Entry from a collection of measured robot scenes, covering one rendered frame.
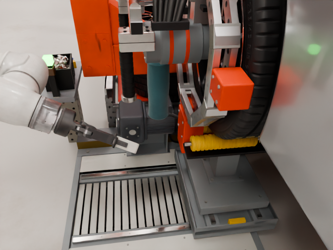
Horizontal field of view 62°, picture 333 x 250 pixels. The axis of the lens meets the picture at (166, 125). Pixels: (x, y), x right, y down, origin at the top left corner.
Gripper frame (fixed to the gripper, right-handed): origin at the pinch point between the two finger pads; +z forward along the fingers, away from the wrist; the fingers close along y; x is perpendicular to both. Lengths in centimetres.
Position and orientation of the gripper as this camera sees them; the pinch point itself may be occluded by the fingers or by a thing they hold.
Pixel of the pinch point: (126, 145)
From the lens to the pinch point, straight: 83.4
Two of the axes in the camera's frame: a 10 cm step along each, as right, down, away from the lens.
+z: 8.6, 3.6, 3.7
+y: 3.6, 0.9, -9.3
